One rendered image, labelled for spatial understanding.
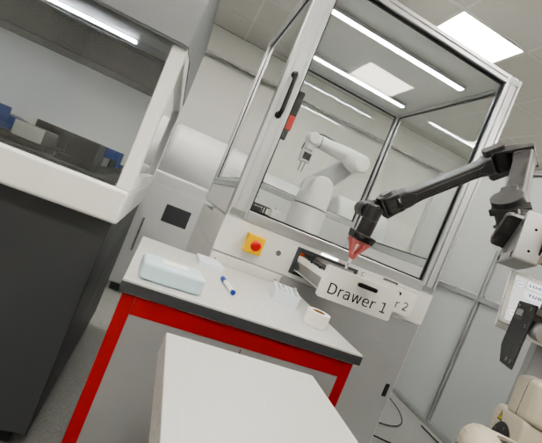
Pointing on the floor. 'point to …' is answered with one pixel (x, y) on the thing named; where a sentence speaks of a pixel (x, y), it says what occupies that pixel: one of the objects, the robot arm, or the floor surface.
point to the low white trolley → (179, 324)
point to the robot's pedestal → (236, 400)
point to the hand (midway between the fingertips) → (351, 256)
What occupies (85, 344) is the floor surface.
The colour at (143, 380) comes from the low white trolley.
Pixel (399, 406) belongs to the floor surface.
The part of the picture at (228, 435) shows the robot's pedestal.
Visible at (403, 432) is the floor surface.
